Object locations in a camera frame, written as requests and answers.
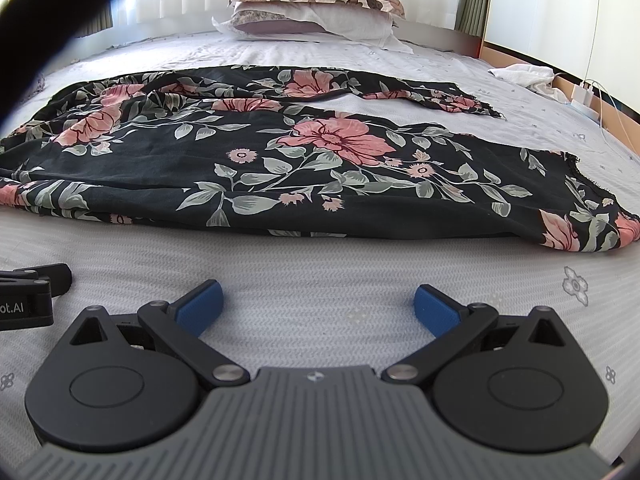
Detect black floral pants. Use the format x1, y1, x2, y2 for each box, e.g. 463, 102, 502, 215
1, 65, 639, 252

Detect white bed sheet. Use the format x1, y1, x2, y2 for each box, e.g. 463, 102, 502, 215
1, 32, 639, 466

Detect white crumpled cloth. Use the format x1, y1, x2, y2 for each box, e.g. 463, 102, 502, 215
489, 63, 570, 104

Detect white lavender pillow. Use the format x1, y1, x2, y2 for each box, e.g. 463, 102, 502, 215
212, 2, 412, 53

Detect white charger with cable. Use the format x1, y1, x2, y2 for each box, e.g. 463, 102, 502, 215
570, 79, 627, 143

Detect wooden bed frame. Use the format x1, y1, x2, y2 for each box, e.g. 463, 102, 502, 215
395, 21, 639, 152

